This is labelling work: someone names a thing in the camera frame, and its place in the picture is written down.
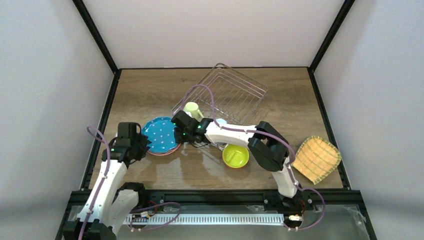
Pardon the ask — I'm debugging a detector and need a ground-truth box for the blue polka dot plate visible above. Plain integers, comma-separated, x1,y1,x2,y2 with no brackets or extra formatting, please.
141,116,178,148

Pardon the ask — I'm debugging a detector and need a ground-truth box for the light green mug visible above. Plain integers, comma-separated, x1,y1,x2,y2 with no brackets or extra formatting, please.
183,101,204,122

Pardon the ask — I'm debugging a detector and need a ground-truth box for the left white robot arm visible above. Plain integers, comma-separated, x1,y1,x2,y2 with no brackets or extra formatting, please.
62,122,150,240

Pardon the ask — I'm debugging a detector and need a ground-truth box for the black aluminium frame rail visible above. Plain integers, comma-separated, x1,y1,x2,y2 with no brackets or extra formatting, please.
67,189,363,208

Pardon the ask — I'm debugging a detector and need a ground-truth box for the pink plate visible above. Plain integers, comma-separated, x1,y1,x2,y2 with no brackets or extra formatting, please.
147,142,182,156

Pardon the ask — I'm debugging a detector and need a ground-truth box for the white slotted cable duct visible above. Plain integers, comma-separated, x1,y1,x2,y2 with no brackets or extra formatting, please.
123,213,284,227

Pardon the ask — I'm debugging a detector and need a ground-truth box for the light blue mug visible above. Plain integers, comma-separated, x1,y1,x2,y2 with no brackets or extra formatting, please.
211,118,229,148

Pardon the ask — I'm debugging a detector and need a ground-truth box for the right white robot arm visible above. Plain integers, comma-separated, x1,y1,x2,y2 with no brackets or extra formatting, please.
171,110,300,198

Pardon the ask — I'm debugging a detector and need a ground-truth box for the yellow-green bowl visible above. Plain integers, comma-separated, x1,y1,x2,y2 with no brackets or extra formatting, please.
222,144,250,169

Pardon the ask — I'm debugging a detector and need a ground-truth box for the metal wire dish rack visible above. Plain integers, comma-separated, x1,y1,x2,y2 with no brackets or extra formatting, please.
171,63,268,126

